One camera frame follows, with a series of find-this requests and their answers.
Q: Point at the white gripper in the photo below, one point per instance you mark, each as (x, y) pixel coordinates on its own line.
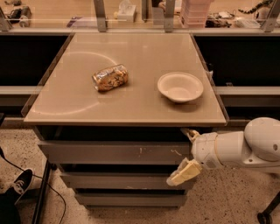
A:
(204, 149)

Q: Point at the grey top drawer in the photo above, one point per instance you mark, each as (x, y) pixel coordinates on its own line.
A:
(115, 153)

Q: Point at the grey drawer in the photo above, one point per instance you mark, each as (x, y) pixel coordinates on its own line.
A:
(120, 181)
(115, 153)
(130, 200)

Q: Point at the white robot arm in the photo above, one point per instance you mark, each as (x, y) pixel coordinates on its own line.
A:
(257, 147)

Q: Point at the grey drawer cabinet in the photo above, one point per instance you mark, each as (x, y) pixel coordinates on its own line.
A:
(69, 108)

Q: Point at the grey bottom drawer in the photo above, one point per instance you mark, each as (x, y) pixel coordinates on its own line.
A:
(130, 200)

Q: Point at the grey middle drawer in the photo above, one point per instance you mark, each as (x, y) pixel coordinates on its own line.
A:
(120, 181)

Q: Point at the white paper bowl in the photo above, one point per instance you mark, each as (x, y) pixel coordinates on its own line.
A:
(180, 87)

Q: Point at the black office chair base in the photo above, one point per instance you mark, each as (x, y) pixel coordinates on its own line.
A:
(264, 217)

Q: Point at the crumpled snack bag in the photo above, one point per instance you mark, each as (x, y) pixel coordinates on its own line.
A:
(110, 77)

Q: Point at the pink stacked bins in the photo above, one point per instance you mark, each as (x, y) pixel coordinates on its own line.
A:
(194, 13)

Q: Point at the black metal stand leg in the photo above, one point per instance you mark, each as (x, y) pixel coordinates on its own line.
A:
(41, 194)

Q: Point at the white tissue box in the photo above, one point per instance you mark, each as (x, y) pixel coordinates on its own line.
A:
(126, 11)

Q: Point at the black and white sneaker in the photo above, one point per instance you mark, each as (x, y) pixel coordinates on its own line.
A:
(19, 187)

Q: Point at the grey metal post right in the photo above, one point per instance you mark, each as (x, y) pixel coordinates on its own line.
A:
(168, 15)

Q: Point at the grey metal post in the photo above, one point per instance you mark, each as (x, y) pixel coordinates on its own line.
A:
(168, 15)
(100, 15)

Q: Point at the grey metal post left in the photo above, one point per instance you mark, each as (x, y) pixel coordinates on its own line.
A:
(100, 15)

